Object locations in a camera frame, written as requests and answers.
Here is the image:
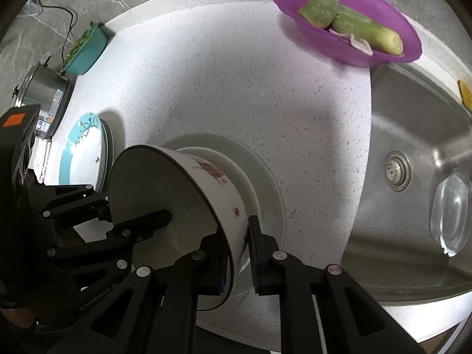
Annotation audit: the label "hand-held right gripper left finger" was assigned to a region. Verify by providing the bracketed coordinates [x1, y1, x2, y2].
[46, 233, 237, 354]

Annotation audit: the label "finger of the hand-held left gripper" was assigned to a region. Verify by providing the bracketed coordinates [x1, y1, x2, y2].
[47, 209, 173, 268]
[31, 183, 112, 226]

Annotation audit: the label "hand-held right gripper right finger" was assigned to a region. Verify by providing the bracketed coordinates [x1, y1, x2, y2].
[246, 214, 425, 354]

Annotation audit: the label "small teal floral plate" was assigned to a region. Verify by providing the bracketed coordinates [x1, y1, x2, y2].
[58, 112, 108, 189]

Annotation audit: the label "white floral bowl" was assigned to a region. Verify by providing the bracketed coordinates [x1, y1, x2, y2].
[108, 145, 263, 312]

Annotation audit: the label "small white bowl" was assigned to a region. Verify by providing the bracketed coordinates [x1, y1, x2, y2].
[176, 146, 263, 274]

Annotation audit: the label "large plain white bowl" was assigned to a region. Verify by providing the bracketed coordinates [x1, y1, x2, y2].
[161, 132, 288, 299]

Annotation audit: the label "steel rice cooker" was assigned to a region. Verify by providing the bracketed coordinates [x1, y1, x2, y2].
[12, 57, 72, 140]

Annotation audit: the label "teal plastic basin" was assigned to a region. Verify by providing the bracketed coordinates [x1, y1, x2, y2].
[60, 21, 109, 76]

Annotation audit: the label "leafy green vegetables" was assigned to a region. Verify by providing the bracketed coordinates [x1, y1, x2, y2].
[60, 20, 100, 65]

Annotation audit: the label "sink drain strainer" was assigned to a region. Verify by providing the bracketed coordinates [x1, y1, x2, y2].
[383, 150, 412, 193]

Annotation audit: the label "clear glass bowl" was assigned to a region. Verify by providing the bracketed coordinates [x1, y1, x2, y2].
[429, 167, 472, 258]

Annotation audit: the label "stainless steel sink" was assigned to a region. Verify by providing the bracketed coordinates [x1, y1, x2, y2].
[339, 58, 472, 304]

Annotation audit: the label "purple plastic basin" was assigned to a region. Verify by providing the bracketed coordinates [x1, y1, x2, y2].
[272, 0, 423, 68]

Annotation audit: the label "white radish peel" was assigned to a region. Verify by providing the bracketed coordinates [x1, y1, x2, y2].
[330, 29, 374, 56]

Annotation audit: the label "green peeled gourd pieces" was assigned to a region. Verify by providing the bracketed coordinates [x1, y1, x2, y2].
[331, 5, 405, 57]

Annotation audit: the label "green radish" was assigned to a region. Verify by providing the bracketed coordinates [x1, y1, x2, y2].
[297, 0, 341, 30]

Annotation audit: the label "yellow sponge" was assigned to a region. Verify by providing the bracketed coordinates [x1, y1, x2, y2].
[457, 79, 472, 112]

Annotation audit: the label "black power cable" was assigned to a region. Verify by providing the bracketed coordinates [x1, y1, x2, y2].
[38, 4, 78, 60]

